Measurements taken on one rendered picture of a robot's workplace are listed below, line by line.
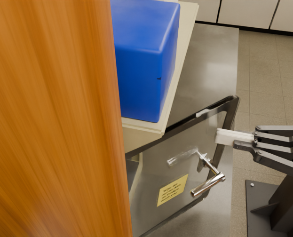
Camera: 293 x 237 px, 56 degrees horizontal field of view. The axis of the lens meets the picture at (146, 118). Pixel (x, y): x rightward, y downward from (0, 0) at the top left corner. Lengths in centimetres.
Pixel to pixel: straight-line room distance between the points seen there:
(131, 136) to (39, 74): 16
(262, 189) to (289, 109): 93
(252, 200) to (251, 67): 156
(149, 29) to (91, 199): 17
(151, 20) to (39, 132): 15
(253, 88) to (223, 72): 152
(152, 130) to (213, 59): 116
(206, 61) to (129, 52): 118
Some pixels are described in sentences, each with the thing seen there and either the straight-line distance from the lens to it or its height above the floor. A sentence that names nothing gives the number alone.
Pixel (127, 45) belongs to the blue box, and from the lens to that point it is 24.
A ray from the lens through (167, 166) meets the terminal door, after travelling 53.
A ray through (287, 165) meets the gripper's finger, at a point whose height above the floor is 132.
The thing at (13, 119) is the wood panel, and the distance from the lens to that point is 21.
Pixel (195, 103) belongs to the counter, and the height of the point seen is 94.
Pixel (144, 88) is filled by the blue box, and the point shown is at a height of 156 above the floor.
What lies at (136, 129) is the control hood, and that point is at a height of 151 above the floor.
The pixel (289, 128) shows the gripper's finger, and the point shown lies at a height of 132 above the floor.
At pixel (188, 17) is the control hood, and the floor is 151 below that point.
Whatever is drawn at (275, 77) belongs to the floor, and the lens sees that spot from 308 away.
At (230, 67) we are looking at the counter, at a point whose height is 94.
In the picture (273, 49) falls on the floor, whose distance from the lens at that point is 354.
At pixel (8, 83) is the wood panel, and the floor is 162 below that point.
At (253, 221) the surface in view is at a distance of 198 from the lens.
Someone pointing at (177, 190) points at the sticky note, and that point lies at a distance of 66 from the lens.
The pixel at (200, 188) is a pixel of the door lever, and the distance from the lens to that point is 61.
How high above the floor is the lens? 173
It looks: 47 degrees down
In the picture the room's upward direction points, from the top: straight up
